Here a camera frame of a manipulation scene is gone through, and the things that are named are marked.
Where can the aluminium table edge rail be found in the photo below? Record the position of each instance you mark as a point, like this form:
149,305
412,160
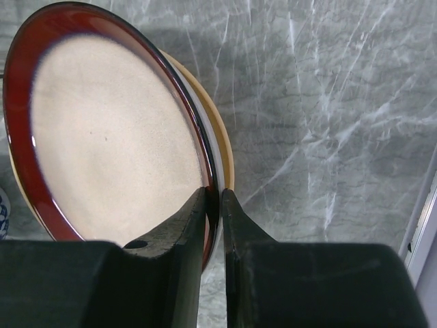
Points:
420,230

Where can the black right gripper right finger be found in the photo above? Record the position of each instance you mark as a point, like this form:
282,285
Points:
281,284

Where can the red rimmed cream plate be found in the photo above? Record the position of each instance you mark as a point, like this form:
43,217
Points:
107,137

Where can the stacked patterned ceramic bowls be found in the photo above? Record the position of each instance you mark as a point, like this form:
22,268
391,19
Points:
5,210

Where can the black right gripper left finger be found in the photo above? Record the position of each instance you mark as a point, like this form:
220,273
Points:
151,282

